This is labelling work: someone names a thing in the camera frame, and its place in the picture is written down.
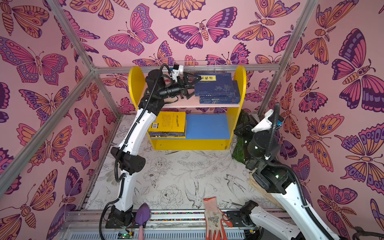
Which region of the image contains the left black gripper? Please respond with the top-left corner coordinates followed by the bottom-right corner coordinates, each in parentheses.
top-left (157, 76), bottom-right (200, 104)

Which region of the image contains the thick navy book yellow spine label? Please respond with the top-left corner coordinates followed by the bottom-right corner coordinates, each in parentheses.
top-left (200, 81), bottom-right (241, 105)

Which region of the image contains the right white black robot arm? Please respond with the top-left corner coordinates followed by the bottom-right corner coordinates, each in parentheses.
top-left (234, 104), bottom-right (341, 240)

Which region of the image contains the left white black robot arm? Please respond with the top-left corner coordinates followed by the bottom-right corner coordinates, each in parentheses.
top-left (99, 64), bottom-right (202, 229)

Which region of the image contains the green artificial grass mat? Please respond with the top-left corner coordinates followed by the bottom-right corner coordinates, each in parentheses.
top-left (232, 110), bottom-right (256, 164)

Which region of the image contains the beige cloth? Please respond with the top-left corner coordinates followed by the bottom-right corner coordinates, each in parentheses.
top-left (247, 177), bottom-right (284, 209)

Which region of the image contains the yellow pink blue bookshelf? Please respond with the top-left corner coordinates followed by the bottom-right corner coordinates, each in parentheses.
top-left (120, 66), bottom-right (247, 155)

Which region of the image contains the red white work glove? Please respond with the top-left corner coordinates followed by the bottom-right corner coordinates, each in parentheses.
top-left (204, 197), bottom-right (233, 240)

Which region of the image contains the purple garden trowel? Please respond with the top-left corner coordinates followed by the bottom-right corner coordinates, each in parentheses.
top-left (135, 203), bottom-right (151, 240)

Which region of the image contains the green circuit board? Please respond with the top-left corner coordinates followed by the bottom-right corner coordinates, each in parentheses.
top-left (118, 231), bottom-right (134, 240)

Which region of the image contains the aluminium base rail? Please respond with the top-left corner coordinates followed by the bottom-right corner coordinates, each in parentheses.
top-left (58, 209), bottom-right (304, 240)

